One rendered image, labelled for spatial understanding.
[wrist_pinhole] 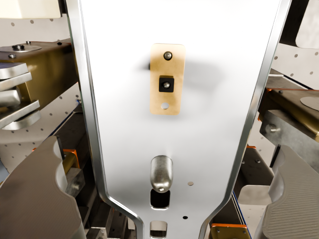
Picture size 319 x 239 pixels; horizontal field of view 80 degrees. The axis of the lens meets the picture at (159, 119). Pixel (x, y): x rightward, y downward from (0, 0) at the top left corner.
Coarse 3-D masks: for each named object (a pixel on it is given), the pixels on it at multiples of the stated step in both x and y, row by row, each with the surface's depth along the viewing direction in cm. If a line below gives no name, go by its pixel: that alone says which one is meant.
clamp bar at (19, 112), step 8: (0, 80) 15; (8, 80) 16; (16, 80) 16; (24, 80) 17; (0, 88) 15; (8, 88) 16; (24, 104) 18; (32, 104) 18; (0, 112) 16; (8, 112) 16; (16, 112) 17; (24, 112) 18; (0, 120) 15; (8, 120) 16; (0, 128) 15
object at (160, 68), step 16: (160, 48) 20; (176, 48) 20; (160, 64) 21; (176, 64) 21; (160, 80) 21; (176, 80) 22; (160, 96) 23; (176, 96) 23; (160, 112) 24; (176, 112) 24
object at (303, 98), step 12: (276, 72) 41; (276, 84) 34; (288, 84) 34; (300, 84) 35; (264, 96) 31; (276, 96) 28; (288, 96) 27; (300, 96) 27; (312, 96) 28; (264, 108) 30; (276, 108) 27; (288, 108) 25; (300, 108) 24; (312, 108) 24; (300, 120) 23; (312, 120) 21; (312, 132) 21
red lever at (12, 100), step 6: (6, 90) 16; (12, 90) 16; (18, 90) 17; (0, 96) 16; (6, 96) 16; (12, 96) 16; (18, 96) 17; (0, 102) 16; (6, 102) 16; (12, 102) 17; (18, 102) 17; (12, 108) 17
